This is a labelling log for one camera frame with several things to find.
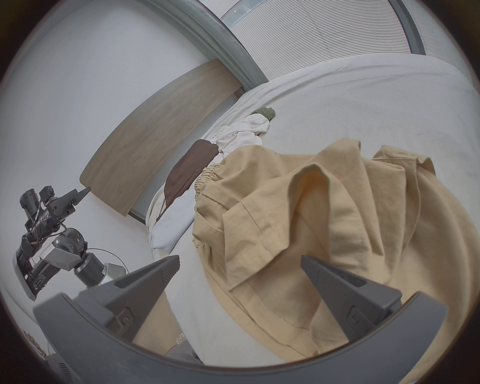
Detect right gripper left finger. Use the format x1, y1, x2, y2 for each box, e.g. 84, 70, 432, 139
77, 255, 181, 343

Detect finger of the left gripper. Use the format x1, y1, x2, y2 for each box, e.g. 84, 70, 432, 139
70, 187, 92, 206

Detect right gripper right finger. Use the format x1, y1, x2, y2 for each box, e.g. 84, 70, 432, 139
301, 256, 403, 343

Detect tan shorts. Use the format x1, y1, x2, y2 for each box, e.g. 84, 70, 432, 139
192, 138, 478, 361

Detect bed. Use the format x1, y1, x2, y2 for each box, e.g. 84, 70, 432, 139
80, 52, 480, 370

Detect pale grey garment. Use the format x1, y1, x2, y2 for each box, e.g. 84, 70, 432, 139
147, 184, 196, 253

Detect brown garment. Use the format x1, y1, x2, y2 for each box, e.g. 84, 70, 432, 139
159, 139, 219, 223

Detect white garment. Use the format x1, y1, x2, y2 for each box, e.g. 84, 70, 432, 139
209, 113, 271, 154

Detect green garment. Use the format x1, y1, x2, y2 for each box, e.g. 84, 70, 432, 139
251, 106, 277, 121

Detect grey-green curtain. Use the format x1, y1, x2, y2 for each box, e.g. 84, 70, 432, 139
165, 0, 271, 92

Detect window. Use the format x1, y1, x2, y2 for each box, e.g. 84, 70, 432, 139
221, 0, 430, 82

